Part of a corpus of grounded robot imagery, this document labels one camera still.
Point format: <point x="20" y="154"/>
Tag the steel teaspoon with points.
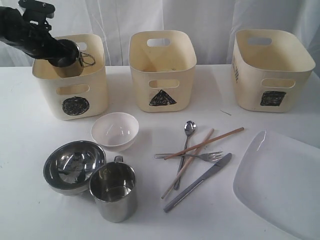
<point x="189" y="130"/>

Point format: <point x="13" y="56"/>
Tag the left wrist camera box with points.
<point x="38" y="7"/>

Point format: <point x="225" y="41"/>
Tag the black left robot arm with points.
<point x="11" y="19"/>

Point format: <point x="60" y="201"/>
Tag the steel mug with wire handle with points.
<point x="83" y="60"/>

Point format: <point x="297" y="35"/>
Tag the stainless steel bowl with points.
<point x="68" y="169"/>

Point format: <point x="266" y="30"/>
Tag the steel mug with band handle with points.
<point x="114" y="189"/>

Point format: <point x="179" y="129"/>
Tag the white plastic bowl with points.
<point x="116" y="131"/>

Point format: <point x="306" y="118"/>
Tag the white square plate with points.
<point x="278" y="179"/>

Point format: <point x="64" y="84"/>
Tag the steel fork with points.
<point x="207" y="157"/>

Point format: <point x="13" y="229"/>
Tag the cream bin with square mark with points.
<point x="270" y="68"/>

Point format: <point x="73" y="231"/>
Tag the steel table knife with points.
<point x="209" y="173"/>

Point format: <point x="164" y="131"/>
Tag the cream bin with circle mark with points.
<point x="80" y="96"/>

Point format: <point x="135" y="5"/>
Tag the cream bin with triangle mark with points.
<point x="162" y="65"/>

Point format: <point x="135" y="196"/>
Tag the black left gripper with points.
<point x="36" y="42"/>

